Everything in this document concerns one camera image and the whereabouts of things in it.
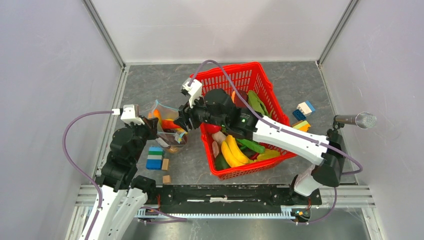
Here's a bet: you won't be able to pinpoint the toy onion half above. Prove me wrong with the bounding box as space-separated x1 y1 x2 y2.
211 141 221 158

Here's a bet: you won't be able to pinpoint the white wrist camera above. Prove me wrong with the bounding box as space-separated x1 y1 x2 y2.
181 77 203 109
111 104 145 125

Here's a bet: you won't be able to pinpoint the orange toy fruit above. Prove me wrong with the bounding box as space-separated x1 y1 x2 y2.
152 109 163 126

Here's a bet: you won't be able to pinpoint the red toy chili pepper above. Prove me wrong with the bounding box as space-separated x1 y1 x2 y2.
161 119 182 131

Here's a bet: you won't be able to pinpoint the red toy apple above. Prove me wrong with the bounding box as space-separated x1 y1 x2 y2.
203 123 222 135

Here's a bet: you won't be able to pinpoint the green toy pepper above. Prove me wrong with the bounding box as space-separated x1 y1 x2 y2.
235 138 266 154

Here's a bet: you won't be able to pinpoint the silver microphone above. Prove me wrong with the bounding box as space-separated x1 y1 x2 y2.
331 112 377 133

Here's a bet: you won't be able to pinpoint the small wooden cube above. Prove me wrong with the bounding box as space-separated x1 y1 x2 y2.
162 175 172 185

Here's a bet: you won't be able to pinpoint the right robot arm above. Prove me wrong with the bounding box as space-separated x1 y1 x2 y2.
174 88 345 204

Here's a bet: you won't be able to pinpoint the yellow toy starfruit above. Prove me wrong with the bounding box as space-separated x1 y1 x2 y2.
255 148 281 161

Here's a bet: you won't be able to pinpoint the dark green toy avocado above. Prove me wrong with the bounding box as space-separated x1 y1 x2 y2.
214 153 230 171

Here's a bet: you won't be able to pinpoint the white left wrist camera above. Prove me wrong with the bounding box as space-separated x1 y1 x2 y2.
111 104 145 125

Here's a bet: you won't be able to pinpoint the dark blue toy block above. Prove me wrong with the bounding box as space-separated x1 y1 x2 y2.
292 109 307 121

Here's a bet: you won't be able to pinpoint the blue green stacked blocks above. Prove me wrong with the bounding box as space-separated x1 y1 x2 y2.
145 146 164 170

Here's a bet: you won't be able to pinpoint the white toy garlic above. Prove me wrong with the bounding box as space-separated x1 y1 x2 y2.
211 131 227 145

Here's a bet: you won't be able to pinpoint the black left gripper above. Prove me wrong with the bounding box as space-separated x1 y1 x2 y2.
125 113 160 163

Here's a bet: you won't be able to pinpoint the brown toy potato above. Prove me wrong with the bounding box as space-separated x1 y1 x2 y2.
166 146 181 154

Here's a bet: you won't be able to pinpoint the yellow toy banana bunch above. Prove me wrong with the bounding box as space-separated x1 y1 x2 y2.
221 135 250 168

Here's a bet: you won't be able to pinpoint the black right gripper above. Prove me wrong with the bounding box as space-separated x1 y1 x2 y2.
173 91 227 134

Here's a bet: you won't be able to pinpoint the red plastic basket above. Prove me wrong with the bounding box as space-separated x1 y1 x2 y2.
196 62 296 180

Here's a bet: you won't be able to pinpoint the wooden block beside stack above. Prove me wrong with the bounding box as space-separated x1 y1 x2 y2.
161 158 170 171

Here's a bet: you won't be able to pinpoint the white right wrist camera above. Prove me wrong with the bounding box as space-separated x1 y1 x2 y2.
181 77 203 109

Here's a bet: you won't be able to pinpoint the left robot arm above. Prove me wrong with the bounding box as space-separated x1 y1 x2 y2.
80 117 159 240

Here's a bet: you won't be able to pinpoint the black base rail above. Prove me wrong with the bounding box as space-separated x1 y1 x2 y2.
135 184 323 223

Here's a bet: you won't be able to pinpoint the yellow green toy block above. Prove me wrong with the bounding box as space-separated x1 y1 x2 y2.
291 120 311 132

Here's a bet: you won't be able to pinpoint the purple toy grapes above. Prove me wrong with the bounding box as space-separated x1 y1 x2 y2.
162 132 186 145

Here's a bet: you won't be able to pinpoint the white blue toy block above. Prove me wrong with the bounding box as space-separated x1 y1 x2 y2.
296 100 316 117

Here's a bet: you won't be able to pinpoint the green toy corn husk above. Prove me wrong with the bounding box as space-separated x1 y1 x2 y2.
247 90 273 118

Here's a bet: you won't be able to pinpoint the clear zip top bag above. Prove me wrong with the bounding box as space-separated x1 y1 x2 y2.
147 100 189 154

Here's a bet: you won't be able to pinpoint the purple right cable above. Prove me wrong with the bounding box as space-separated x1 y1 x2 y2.
188 59 364 226

